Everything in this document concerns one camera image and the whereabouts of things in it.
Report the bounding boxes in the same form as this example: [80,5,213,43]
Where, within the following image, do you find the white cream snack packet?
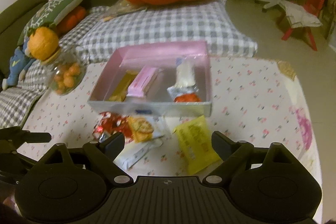
[113,138,163,170]

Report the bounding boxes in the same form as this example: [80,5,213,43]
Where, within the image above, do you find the red white candy packet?
[92,112,112,134]

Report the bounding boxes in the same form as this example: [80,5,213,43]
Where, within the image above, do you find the yellow snack packet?
[173,116,220,175]

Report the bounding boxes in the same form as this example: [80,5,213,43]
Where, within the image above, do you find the gold snack bar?
[108,70,138,102]

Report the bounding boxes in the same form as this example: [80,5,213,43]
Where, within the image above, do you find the pink snack packet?
[127,65,159,98]

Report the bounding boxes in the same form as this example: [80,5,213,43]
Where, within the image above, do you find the white red snack packet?
[167,86,202,103]

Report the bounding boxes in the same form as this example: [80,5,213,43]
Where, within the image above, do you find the clear white roll packet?
[174,57,196,88]

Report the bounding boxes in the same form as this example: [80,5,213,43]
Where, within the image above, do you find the silver blue foil packet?
[93,131,110,143]

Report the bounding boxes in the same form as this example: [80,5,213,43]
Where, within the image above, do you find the orange biscuit packet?
[127,117,154,143]

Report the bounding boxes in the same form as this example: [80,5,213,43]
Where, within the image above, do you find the cherry print tablecloth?
[19,56,324,224]

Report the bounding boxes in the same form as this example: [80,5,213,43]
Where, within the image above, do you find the glass jar with kumquats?
[45,51,86,96]

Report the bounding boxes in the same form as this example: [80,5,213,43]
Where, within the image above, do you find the pink silver cardboard box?
[88,41,212,117]

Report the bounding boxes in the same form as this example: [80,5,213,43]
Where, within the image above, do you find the blue monkey plush toy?
[2,38,35,90]

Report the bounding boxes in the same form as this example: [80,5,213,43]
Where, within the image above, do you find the grey checkered pillow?
[0,0,259,130]

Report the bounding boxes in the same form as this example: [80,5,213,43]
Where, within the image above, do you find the small red plush cushion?
[56,6,87,36]

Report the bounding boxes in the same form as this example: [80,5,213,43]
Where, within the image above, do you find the green snowflake cushion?
[17,0,83,46]

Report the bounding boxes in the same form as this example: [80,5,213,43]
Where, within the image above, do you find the red plastic child chair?
[278,0,325,51]

